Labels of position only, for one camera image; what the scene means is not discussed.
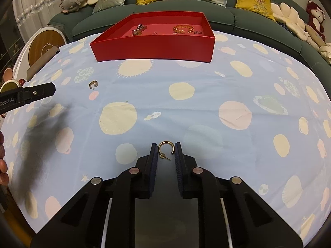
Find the gold hoop earring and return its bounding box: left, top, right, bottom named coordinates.
left=158, top=141, right=175, bottom=161
left=89, top=80, right=98, bottom=90

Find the red jewelry tray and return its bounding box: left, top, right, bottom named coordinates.
left=90, top=11, right=215, bottom=63

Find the person's hand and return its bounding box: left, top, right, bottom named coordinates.
left=0, top=132, right=9, bottom=186

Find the white mouse ear mirror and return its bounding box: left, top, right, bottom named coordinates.
left=0, top=68, right=26, bottom=93

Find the white round wooden device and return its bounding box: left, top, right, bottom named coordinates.
left=12, top=26, right=67, bottom=81

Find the blue planet pattern tablecloth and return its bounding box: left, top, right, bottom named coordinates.
left=2, top=32, right=330, bottom=243

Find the white sheer curtain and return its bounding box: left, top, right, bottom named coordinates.
left=12, top=0, right=61, bottom=43

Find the grey plush animal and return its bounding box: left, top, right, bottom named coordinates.
left=59, top=0, right=87, bottom=14

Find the dark green sofa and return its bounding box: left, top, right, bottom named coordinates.
left=48, top=0, right=331, bottom=93

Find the cream knotted cushion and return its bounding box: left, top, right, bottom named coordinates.
left=318, top=43, right=331, bottom=65

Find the right yellow embroidered cushion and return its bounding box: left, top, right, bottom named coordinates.
left=235, top=0, right=276, bottom=22

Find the cream flower shaped cushion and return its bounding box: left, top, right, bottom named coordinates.
left=270, top=2, right=309, bottom=41

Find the red monkey plush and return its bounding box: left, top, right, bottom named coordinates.
left=306, top=0, right=325, bottom=42

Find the gold bangle bracelet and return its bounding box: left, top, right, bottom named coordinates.
left=172, top=23, right=195, bottom=35

